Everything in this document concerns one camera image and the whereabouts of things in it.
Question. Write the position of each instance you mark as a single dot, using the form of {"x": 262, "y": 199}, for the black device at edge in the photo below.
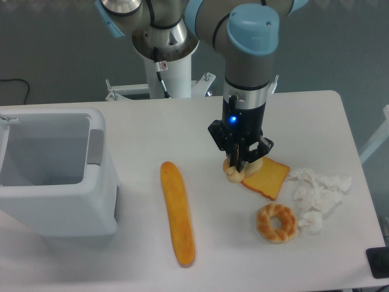
{"x": 378, "y": 262}

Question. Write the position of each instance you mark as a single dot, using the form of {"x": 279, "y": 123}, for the braided ring bread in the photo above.
{"x": 276, "y": 223}

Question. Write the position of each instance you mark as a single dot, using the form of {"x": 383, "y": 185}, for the crumpled white tissue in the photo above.
{"x": 316, "y": 197}

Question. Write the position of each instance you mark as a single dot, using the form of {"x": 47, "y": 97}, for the white metal base frame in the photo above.
{"x": 199, "y": 87}

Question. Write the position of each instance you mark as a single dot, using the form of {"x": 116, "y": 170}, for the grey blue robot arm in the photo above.
{"x": 245, "y": 33}

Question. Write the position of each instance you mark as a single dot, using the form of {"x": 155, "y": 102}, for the long baguette bread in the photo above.
{"x": 178, "y": 211}

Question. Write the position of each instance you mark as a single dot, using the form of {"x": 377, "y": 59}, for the orange toast slice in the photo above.
{"x": 268, "y": 180}

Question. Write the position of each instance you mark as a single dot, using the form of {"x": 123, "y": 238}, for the white trash can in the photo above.
{"x": 57, "y": 176}

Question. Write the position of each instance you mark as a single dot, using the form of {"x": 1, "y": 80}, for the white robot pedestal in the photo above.
{"x": 167, "y": 55}

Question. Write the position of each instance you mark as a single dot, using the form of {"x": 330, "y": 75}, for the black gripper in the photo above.
{"x": 242, "y": 118}

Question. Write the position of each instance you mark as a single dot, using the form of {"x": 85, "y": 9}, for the white frame at right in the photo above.
{"x": 376, "y": 139}

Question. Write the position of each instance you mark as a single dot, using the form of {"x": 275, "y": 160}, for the round twisted bread bun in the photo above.
{"x": 248, "y": 170}

